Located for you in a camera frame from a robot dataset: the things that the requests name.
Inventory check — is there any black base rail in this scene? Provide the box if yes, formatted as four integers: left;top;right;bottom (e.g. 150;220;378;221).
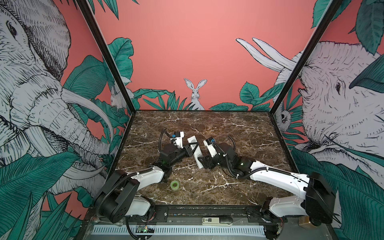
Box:
85;204;301;224

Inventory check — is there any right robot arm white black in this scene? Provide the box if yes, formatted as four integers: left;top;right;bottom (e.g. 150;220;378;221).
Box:
194;139;336;224

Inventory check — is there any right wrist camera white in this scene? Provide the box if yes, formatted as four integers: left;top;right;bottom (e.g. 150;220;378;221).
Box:
203;137;218;158

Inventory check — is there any white label tag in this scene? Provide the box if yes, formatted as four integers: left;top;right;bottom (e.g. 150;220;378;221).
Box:
202;217;220;226

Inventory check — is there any small circuit board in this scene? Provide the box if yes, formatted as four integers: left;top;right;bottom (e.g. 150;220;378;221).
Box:
136;225;155;235

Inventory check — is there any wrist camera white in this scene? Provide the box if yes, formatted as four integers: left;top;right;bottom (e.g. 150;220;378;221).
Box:
171;131;185;149
203;137;218;158

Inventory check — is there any white remote control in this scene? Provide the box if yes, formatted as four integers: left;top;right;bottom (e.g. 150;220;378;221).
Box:
187;136;204;169

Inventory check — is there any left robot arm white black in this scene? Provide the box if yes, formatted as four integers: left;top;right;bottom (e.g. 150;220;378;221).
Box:
93;143;199;223

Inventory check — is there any white slotted cable duct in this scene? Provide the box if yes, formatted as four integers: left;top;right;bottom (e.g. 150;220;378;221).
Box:
91;225;266;237

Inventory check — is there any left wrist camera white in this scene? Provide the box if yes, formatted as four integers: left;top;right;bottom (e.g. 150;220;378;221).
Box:
171;131;185;149

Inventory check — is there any green tape roll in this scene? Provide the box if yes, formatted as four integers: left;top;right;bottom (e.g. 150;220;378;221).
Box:
170;180;180;191

